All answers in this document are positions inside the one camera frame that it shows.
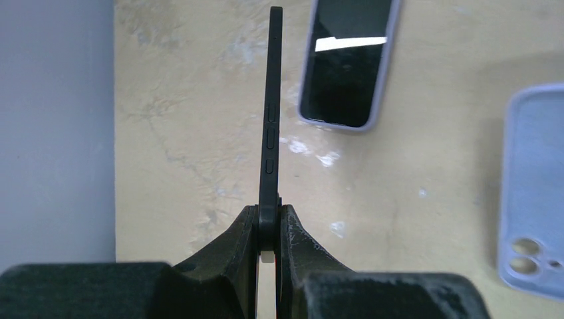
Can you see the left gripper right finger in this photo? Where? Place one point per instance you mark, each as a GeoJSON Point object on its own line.
{"type": "Point", "coordinates": [311, 283]}

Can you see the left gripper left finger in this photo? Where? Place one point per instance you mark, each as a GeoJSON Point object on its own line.
{"type": "Point", "coordinates": [219, 281]}

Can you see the lilac phone case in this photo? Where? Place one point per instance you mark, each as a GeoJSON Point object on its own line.
{"type": "Point", "coordinates": [530, 231]}
{"type": "Point", "coordinates": [383, 88]}

